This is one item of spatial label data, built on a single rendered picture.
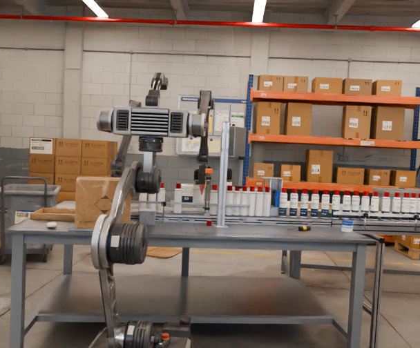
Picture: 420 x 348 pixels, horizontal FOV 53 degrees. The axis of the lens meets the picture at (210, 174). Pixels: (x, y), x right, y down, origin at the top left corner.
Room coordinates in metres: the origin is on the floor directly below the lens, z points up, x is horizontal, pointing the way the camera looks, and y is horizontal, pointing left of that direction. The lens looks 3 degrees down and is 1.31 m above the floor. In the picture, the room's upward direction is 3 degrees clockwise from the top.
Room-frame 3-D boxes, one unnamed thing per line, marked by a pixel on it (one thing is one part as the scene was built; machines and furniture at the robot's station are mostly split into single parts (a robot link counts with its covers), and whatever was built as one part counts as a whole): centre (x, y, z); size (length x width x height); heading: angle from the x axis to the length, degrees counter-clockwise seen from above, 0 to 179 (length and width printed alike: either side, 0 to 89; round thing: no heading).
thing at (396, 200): (2.98, -1.33, 0.98); 0.05 x 0.05 x 0.20
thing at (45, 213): (2.75, 0.97, 0.85); 0.30 x 0.26 x 0.04; 96
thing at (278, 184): (2.98, -0.44, 1.01); 0.14 x 0.13 x 0.26; 96
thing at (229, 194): (2.86, -0.14, 0.98); 0.05 x 0.05 x 0.20
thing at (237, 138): (2.77, -0.14, 1.38); 0.17 x 0.10 x 0.19; 151
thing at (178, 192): (2.83, 0.21, 0.98); 0.05 x 0.05 x 0.20
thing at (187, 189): (3.48, 0.16, 0.95); 0.20 x 0.20 x 0.14
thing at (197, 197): (3.12, 0.08, 1.03); 0.09 x 0.09 x 0.30
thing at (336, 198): (2.93, -0.89, 0.98); 0.05 x 0.05 x 0.20
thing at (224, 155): (2.71, -0.08, 1.16); 0.04 x 0.04 x 0.67; 6
